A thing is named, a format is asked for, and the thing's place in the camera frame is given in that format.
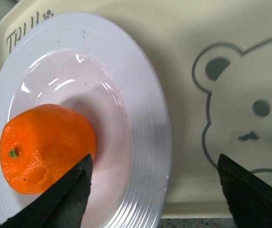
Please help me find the cream bear serving tray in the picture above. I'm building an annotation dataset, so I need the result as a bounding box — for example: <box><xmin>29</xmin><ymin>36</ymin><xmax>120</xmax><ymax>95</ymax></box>
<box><xmin>0</xmin><ymin>0</ymin><xmax>272</xmax><ymax>218</ymax></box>

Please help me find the orange fruit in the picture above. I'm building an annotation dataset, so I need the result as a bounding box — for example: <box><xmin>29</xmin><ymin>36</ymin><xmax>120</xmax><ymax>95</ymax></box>
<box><xmin>0</xmin><ymin>104</ymin><xmax>97</xmax><ymax>195</ymax></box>

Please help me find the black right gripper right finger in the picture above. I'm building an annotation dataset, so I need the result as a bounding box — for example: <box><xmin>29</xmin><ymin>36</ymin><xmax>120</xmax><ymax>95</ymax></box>
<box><xmin>217</xmin><ymin>154</ymin><xmax>272</xmax><ymax>228</ymax></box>

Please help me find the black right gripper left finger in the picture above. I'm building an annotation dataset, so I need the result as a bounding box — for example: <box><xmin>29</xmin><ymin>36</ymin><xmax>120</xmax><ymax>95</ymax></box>
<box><xmin>1</xmin><ymin>155</ymin><xmax>93</xmax><ymax>228</ymax></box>

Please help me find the white ribbed plate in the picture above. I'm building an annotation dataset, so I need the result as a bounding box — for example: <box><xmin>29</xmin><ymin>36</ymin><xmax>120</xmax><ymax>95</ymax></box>
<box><xmin>0</xmin><ymin>12</ymin><xmax>172</xmax><ymax>228</ymax></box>

